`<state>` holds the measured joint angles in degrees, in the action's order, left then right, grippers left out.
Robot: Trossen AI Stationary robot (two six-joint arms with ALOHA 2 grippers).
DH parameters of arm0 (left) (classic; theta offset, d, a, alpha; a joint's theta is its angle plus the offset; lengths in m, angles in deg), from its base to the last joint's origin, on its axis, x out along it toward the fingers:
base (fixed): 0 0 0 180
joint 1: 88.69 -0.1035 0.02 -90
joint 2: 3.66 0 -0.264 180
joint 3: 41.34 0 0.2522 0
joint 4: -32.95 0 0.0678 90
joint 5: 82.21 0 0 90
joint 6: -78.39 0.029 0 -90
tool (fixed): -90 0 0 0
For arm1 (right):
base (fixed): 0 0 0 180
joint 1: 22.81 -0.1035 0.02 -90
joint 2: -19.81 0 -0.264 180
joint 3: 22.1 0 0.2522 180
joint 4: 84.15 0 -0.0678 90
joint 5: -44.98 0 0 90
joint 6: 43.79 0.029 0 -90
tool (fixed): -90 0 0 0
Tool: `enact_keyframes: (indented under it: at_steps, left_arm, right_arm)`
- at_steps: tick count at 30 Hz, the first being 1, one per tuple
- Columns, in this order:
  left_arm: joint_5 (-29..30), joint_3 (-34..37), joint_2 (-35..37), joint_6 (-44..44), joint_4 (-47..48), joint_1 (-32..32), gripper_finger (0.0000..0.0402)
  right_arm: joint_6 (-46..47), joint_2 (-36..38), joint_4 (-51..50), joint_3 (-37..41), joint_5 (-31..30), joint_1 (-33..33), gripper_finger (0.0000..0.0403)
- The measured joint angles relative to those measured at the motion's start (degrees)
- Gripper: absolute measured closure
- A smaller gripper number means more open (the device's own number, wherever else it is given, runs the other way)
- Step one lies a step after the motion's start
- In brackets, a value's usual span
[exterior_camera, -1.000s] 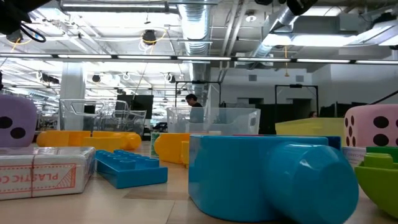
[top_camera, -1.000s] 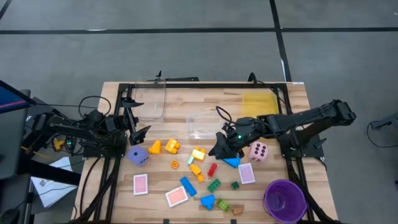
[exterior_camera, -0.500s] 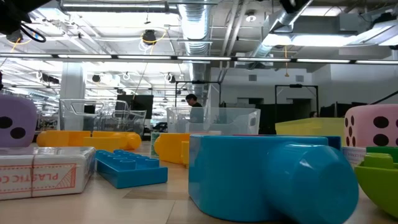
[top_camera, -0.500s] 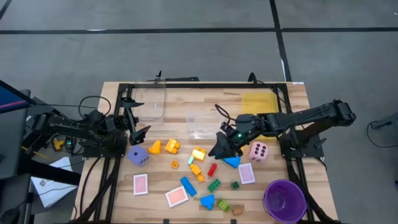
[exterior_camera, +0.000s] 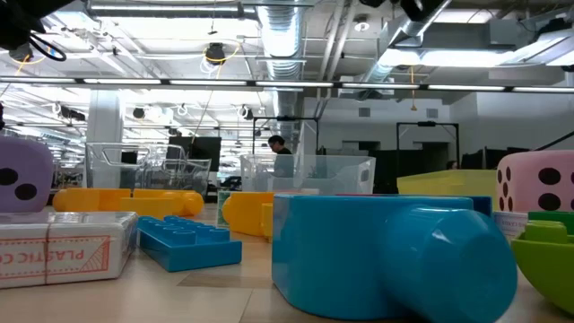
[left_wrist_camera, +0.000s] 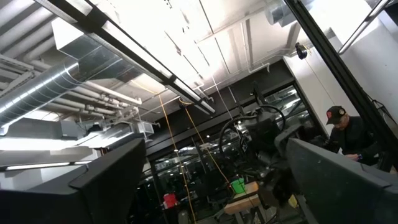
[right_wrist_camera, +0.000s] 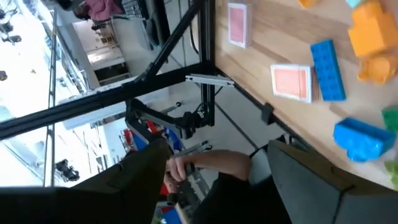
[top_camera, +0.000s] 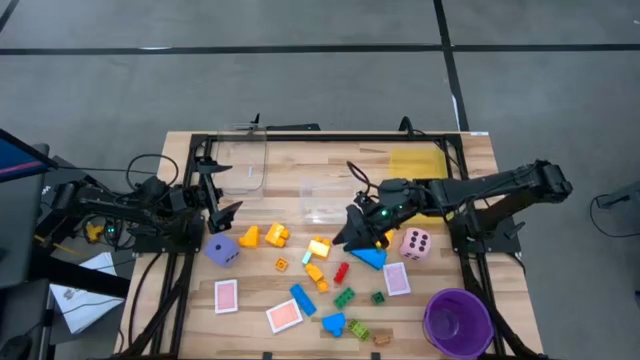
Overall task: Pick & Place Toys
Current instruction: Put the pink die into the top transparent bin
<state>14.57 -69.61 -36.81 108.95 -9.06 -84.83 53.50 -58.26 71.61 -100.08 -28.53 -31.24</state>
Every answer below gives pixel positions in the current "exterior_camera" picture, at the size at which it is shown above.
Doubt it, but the purple-pink card deck box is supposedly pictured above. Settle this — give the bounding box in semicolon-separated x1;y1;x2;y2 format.
492;210;530;243

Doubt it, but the yellow two-stud block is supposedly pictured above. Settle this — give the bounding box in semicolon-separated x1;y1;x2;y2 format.
118;188;206;220

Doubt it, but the black gantry frame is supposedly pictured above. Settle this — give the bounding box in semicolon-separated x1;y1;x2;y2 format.
251;115;321;156
396;120;462;179

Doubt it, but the orange-red card deck box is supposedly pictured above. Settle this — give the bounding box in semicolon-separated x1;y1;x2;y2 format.
0;210;140;291

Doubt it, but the clear plastic bin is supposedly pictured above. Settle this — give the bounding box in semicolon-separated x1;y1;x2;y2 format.
239;153;378;196
84;142;213;201

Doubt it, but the white column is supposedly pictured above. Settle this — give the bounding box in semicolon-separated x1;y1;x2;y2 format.
86;88;126;189

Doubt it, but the big blue four-stud block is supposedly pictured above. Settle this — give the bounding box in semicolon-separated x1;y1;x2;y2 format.
403;193;493;218

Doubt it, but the blue single-stud block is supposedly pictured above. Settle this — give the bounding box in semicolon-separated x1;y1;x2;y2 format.
271;193;519;323

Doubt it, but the lime green brick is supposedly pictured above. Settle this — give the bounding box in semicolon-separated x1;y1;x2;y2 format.
510;219;574;315

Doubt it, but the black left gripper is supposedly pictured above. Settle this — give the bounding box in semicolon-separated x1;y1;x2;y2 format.
0;0;75;51

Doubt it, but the pink foam die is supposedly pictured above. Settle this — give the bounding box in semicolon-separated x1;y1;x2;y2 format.
495;149;574;214

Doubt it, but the purple foam die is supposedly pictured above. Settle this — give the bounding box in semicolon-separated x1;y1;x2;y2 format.
0;135;56;214

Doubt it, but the long ceiling light bar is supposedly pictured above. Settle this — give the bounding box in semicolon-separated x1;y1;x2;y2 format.
0;75;574;94

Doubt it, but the black ceiling dome camera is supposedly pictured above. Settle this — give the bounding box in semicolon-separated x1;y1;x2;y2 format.
204;41;228;66
7;40;36;63

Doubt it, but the yellow translucent bin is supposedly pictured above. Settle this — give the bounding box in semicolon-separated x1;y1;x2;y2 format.
396;169;500;212

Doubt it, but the small orange brick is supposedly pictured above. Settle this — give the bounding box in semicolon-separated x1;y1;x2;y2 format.
261;202;275;240

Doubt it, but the blue long flat brick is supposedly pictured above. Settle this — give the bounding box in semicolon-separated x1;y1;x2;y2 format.
135;214;244;274

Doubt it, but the black left wrist camera cable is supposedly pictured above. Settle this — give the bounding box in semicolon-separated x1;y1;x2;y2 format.
28;32;69;63

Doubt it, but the silver spiral air duct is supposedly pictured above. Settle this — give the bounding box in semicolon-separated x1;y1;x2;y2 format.
256;0;307;156

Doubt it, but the black background monitor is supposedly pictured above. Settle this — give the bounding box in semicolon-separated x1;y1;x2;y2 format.
167;135;222;173

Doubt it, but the small dark green brick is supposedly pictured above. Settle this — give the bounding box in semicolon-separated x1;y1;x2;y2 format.
527;210;574;235

